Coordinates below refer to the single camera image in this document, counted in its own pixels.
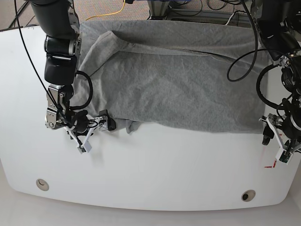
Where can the left table cable grommet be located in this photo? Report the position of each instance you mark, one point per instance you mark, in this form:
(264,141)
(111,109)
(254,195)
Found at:
(42,184)

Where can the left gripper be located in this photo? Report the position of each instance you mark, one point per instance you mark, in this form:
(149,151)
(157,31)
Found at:
(287,135)

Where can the red tape rectangle marking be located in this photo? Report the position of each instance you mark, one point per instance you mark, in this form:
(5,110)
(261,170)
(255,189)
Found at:
(269,160)

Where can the aluminium frame stand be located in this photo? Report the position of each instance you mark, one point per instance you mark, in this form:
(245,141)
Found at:
(226,12)

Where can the right table cable grommet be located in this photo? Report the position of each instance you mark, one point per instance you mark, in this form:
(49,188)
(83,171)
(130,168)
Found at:
(248,195)

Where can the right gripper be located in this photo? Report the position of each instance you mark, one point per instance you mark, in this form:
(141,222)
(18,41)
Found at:
(84,126)

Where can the table cable grommet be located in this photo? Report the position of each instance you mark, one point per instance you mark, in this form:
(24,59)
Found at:
(248,195)
(42,184)

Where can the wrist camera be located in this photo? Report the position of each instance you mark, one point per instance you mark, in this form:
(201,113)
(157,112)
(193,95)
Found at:
(84,148)
(284,156)

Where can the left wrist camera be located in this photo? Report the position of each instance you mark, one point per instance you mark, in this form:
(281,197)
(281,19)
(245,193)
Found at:
(284,156)

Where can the grey t-shirt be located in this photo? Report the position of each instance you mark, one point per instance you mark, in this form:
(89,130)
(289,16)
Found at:
(178,74)

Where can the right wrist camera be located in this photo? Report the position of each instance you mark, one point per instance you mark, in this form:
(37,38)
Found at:
(84,148)

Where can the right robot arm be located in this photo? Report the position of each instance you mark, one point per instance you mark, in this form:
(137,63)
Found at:
(62,45)

